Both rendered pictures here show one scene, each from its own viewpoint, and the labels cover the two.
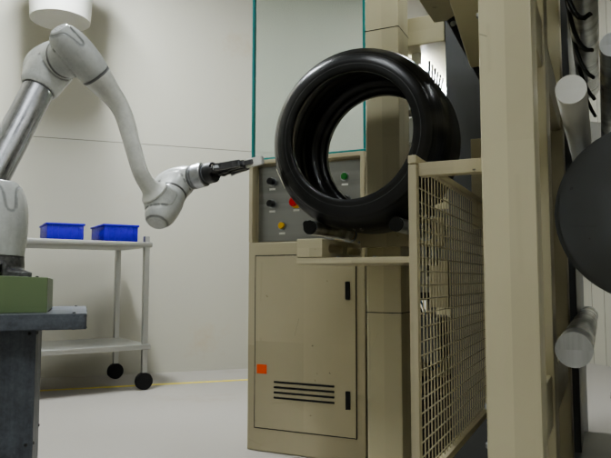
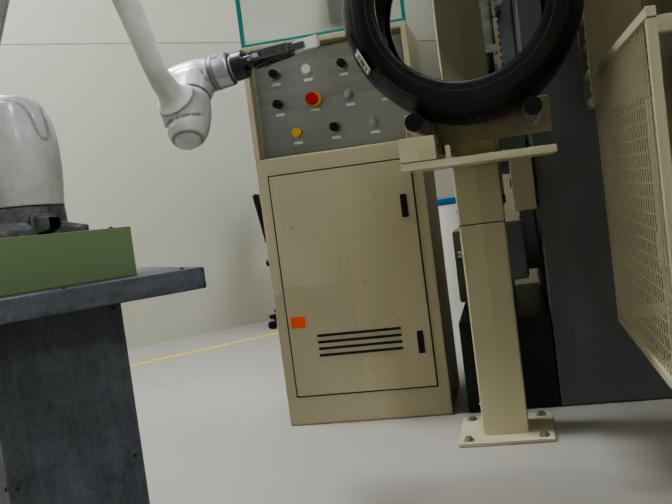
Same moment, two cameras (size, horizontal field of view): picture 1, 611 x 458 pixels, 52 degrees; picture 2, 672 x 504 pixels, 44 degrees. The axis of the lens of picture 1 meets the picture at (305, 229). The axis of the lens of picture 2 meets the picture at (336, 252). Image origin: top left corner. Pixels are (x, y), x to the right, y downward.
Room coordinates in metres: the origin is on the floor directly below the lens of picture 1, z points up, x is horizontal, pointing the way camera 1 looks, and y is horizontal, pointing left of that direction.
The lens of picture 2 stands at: (0.05, 0.67, 0.75)
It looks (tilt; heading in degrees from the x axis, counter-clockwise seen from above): 4 degrees down; 347
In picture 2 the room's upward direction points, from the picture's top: 7 degrees counter-clockwise
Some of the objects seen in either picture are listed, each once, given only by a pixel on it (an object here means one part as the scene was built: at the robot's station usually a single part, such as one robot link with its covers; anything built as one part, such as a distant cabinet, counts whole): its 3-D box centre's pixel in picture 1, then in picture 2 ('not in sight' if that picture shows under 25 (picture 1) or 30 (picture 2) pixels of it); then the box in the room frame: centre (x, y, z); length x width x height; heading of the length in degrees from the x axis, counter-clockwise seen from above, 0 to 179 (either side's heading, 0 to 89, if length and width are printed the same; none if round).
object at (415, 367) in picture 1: (458, 312); (632, 202); (1.72, -0.42, 0.65); 0.90 x 0.02 x 0.70; 155
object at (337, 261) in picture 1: (371, 261); (479, 158); (2.07, -0.21, 0.80); 0.37 x 0.36 x 0.02; 65
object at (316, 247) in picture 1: (331, 250); (424, 151); (2.13, -0.09, 0.83); 0.36 x 0.09 x 0.06; 155
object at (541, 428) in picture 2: not in sight; (506, 426); (2.31, -0.31, 0.01); 0.27 x 0.27 x 0.02; 65
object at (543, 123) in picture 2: (387, 233); (477, 123); (2.23, -0.29, 0.90); 0.40 x 0.03 x 0.10; 65
